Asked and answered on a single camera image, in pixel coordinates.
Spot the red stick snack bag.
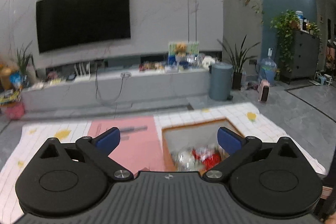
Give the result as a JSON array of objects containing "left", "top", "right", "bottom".
[{"left": 192, "top": 147, "right": 222, "bottom": 170}]

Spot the clear snack packet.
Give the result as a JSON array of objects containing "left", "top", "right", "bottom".
[{"left": 171, "top": 148, "right": 199, "bottom": 172}]

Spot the pink restaurant placemat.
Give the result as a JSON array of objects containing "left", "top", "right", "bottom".
[{"left": 88, "top": 116, "right": 165, "bottom": 173}]

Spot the orange white storage box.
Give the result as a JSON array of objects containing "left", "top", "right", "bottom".
[{"left": 161, "top": 118, "right": 245, "bottom": 172}]

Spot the pink small heater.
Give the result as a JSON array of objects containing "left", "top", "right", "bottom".
[{"left": 258, "top": 80, "right": 270, "bottom": 102}]

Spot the grey pedal trash bin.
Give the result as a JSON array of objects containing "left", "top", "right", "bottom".
[{"left": 209, "top": 63, "right": 233, "bottom": 101}]

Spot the white wifi router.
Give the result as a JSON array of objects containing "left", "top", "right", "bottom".
[{"left": 74, "top": 62, "right": 91, "bottom": 82}]

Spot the blue water jug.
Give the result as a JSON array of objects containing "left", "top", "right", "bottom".
[{"left": 258, "top": 57, "right": 277, "bottom": 86}]

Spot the pink storage basket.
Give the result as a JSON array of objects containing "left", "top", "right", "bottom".
[{"left": 3, "top": 102, "right": 25, "bottom": 121}]

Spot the grey tv console bench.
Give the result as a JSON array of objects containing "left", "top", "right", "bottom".
[{"left": 21, "top": 69, "right": 210, "bottom": 111}]

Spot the potted long-leaf plant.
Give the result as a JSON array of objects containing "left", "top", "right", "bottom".
[{"left": 217, "top": 35, "right": 261, "bottom": 90}]

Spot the grey drawer cabinet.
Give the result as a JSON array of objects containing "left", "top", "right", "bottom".
[{"left": 280, "top": 31, "right": 319, "bottom": 83}]

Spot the teddy bear toy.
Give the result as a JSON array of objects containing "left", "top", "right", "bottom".
[{"left": 174, "top": 43, "right": 187, "bottom": 57}]

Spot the trailing green cabinet plant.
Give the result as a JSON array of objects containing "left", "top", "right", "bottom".
[{"left": 270, "top": 10, "right": 321, "bottom": 72}]

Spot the black power cable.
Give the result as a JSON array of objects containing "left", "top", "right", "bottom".
[{"left": 94, "top": 66, "right": 132, "bottom": 119}]

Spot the black wall television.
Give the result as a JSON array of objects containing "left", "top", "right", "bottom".
[{"left": 36, "top": 0, "right": 131, "bottom": 53}]

